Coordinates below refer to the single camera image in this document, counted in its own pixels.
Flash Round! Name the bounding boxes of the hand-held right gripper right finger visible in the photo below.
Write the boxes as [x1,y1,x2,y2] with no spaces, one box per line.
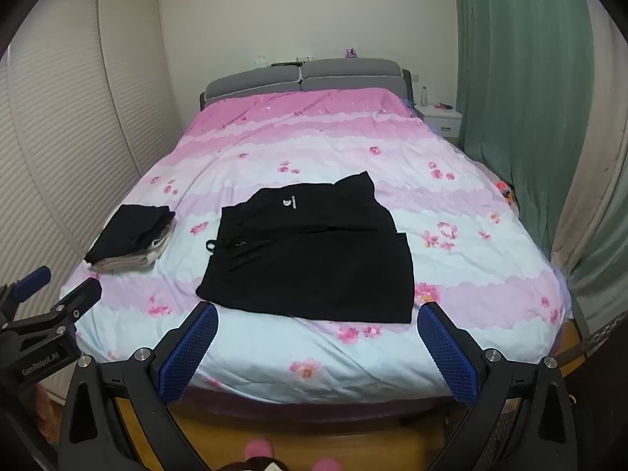
[416,301,590,471]

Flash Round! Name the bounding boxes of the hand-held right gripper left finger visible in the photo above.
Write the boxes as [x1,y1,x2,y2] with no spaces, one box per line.
[56,301,220,471]

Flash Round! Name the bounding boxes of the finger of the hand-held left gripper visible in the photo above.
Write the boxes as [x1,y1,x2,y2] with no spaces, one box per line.
[0,277,104,350]
[0,266,53,322]

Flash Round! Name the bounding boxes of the black pants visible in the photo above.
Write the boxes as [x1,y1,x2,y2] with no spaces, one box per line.
[195,171,415,325]

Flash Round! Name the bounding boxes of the folded beige pants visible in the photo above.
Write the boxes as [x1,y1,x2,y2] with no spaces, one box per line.
[91,221,177,274]

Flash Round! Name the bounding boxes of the folded black and beige clothes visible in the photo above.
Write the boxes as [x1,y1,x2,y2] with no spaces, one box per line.
[83,204,176,264]

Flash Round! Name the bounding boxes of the beige slatted wardrobe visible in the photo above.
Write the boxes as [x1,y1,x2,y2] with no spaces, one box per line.
[0,0,184,403]

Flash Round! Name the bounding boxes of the beige curtain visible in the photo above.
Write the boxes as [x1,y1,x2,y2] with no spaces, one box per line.
[549,0,628,276]

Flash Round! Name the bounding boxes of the white nightstand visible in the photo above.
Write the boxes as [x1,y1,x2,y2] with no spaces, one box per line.
[421,104,463,139]

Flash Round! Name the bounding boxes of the pink floral blanket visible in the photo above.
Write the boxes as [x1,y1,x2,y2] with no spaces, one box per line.
[61,87,573,405]

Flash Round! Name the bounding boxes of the green curtain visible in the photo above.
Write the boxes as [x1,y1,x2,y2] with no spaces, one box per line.
[450,0,628,307]

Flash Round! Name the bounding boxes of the grey bed headboard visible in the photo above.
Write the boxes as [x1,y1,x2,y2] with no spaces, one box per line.
[199,58,413,111]

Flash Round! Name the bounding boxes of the dark patterned strap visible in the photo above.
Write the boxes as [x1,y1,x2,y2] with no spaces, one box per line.
[559,304,628,378]

